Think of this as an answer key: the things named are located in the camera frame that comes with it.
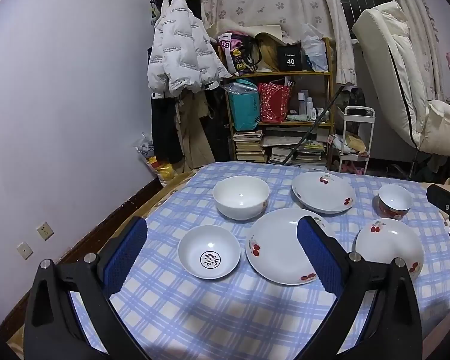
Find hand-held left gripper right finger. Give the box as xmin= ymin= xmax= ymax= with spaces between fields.
xmin=290 ymin=215 xmax=422 ymax=360

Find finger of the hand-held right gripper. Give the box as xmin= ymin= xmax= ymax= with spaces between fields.
xmin=426 ymin=183 xmax=450 ymax=215

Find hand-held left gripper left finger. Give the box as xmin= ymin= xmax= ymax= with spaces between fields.
xmin=23 ymin=215 xmax=152 ymax=360

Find white cherry print plate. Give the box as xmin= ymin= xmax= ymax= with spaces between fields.
xmin=245 ymin=208 xmax=337 ymax=286
xmin=291 ymin=171 xmax=355 ymax=215

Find small red patterned bowl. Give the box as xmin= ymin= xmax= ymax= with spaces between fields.
xmin=377 ymin=184 xmax=413 ymax=221

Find white cherry print bowl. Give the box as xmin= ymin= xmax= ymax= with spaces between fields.
xmin=355 ymin=218 xmax=425 ymax=280

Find white bowl with round emblem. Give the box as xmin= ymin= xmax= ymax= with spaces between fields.
xmin=178 ymin=225 xmax=242 ymax=280

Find large plain white bowl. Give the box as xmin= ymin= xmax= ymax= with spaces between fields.
xmin=213 ymin=175 xmax=271 ymax=221

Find plastic bag with yellow items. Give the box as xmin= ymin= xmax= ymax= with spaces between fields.
xmin=136 ymin=132 xmax=178 ymax=187

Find blue plaid tablecloth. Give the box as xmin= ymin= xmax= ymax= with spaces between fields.
xmin=65 ymin=162 xmax=450 ymax=360

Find white trolley cart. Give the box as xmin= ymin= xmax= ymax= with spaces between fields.
xmin=328 ymin=106 xmax=376 ymax=175

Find pile of magazines and books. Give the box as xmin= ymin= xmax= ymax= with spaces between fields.
xmin=262 ymin=125 xmax=328 ymax=170

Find dark green pole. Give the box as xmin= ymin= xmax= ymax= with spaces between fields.
xmin=280 ymin=85 xmax=344 ymax=166

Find stack of old books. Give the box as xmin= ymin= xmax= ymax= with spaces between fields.
xmin=232 ymin=130 xmax=267 ymax=164

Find cream recliner chair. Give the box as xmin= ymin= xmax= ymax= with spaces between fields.
xmin=351 ymin=0 xmax=450 ymax=160

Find black pants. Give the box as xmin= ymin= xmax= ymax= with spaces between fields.
xmin=150 ymin=92 xmax=185 ymax=165

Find beige coat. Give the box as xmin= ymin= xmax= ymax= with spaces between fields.
xmin=175 ymin=92 xmax=217 ymax=170

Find group of toiletry bottles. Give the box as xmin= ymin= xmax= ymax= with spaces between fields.
xmin=295 ymin=89 xmax=326 ymax=119

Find yellow wooden shelf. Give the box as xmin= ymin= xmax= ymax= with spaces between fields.
xmin=217 ymin=37 xmax=337 ymax=170

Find black hanging garment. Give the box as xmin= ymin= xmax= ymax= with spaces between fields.
xmin=202 ymin=80 xmax=234 ymax=163

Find red patterned bag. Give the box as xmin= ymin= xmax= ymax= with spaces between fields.
xmin=257 ymin=82 xmax=293 ymax=124

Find teal bag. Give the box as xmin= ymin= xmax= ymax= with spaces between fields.
xmin=226 ymin=79 xmax=260 ymax=132

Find white plastic bag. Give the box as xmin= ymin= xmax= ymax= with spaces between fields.
xmin=301 ymin=22 xmax=329 ymax=73

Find black box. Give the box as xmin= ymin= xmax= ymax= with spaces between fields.
xmin=276 ymin=45 xmax=305 ymax=72

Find brown bag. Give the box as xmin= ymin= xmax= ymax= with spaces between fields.
xmin=255 ymin=32 xmax=286 ymax=73

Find printed dark bag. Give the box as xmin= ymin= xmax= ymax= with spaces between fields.
xmin=217 ymin=32 xmax=262 ymax=76

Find white puffer jacket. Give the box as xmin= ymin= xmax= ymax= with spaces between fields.
xmin=146 ymin=0 xmax=234 ymax=98

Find wall socket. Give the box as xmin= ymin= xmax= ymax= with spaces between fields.
xmin=16 ymin=242 xmax=34 ymax=260
xmin=36 ymin=221 xmax=55 ymax=241

